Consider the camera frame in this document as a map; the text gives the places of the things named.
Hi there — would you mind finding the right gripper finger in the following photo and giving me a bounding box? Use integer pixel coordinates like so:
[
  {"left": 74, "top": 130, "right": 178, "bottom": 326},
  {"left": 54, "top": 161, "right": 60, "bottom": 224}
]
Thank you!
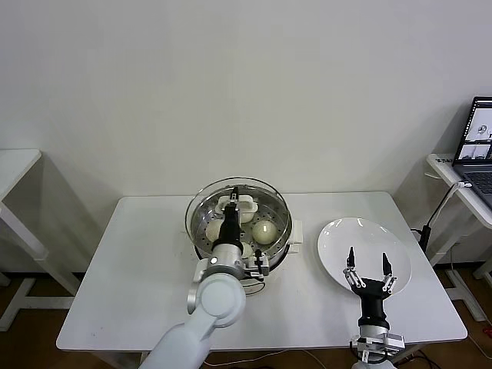
[
  {"left": 380, "top": 251, "right": 398, "bottom": 295},
  {"left": 343, "top": 245, "right": 366, "bottom": 289}
]

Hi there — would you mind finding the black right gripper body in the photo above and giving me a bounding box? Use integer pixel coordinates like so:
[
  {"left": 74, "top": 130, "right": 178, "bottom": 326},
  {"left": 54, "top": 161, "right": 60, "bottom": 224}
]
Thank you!
[{"left": 353, "top": 278, "right": 393, "bottom": 327}]

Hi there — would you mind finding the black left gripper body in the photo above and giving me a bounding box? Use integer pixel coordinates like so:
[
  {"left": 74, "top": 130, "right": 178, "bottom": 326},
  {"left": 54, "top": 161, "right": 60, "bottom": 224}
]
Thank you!
[{"left": 214, "top": 205, "right": 242, "bottom": 247}]

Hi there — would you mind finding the round glass pot lid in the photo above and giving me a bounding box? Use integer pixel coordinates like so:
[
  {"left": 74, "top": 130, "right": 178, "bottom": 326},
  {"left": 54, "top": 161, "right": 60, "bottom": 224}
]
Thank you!
[{"left": 185, "top": 176, "right": 288, "bottom": 266}]

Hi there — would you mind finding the stainless steel steamer basket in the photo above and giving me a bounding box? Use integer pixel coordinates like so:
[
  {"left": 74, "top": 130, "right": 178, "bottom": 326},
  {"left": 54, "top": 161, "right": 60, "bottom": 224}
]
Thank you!
[{"left": 180, "top": 185, "right": 304, "bottom": 271}]

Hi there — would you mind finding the white round plate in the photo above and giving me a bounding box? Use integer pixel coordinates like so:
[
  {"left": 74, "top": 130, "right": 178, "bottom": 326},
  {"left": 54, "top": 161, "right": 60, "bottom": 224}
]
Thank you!
[{"left": 317, "top": 217, "right": 413, "bottom": 298}]

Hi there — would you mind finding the dark open laptop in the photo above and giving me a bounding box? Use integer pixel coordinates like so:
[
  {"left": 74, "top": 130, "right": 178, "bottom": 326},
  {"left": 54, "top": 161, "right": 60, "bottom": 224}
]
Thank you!
[{"left": 451, "top": 95, "right": 492, "bottom": 204}]

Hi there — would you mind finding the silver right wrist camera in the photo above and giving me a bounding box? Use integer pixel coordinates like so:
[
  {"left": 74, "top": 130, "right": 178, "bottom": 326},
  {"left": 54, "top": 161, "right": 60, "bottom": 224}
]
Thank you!
[{"left": 384, "top": 332, "right": 407, "bottom": 353}]

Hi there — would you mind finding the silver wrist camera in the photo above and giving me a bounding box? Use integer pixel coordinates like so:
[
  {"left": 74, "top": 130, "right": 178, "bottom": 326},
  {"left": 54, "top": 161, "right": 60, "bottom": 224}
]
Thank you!
[
  {"left": 244, "top": 248, "right": 271, "bottom": 278},
  {"left": 384, "top": 332, "right": 407, "bottom": 353}
]

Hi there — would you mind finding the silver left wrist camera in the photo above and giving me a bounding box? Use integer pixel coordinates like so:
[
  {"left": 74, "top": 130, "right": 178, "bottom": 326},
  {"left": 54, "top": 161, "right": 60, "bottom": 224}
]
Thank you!
[{"left": 244, "top": 248, "right": 271, "bottom": 278}]

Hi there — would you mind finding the black cable with white plug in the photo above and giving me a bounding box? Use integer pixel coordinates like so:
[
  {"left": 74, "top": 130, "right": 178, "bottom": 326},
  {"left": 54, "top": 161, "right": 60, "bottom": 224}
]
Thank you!
[{"left": 424, "top": 180, "right": 473, "bottom": 231}]

